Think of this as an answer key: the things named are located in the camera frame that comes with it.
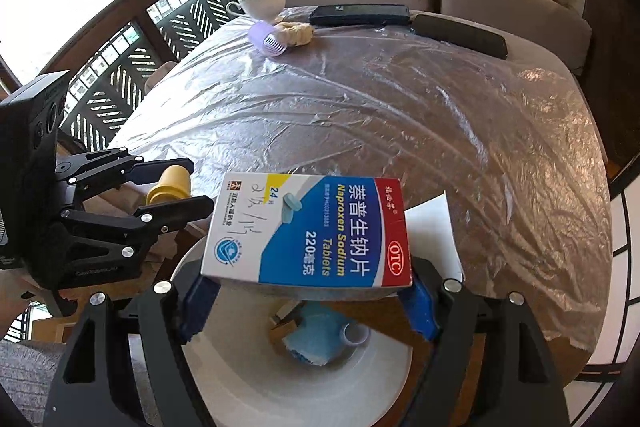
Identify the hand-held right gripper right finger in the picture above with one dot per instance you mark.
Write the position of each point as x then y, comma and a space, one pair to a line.
422, 312

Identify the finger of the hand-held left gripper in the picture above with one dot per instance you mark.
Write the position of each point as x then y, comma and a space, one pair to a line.
150, 169
180, 212

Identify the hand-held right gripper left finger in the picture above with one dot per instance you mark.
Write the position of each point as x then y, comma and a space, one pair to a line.
197, 302

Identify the white round bin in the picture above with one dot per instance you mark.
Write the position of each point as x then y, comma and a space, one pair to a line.
250, 382

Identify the white blue medicine box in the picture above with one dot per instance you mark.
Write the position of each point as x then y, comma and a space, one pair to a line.
310, 232

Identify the white paper sheet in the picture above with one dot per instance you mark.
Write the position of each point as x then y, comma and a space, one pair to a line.
432, 232

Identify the pale chair back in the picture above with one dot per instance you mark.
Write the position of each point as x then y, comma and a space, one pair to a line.
160, 76

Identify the grey knit cloth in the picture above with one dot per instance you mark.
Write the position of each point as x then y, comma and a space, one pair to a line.
30, 382

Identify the beige crumpled bread piece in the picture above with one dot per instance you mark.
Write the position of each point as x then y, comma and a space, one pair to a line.
297, 34

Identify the white cup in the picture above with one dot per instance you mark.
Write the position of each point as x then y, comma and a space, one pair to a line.
262, 2

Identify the black long box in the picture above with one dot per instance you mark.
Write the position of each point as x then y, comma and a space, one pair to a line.
360, 14

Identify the black oblong case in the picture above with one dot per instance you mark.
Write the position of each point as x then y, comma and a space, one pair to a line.
460, 34

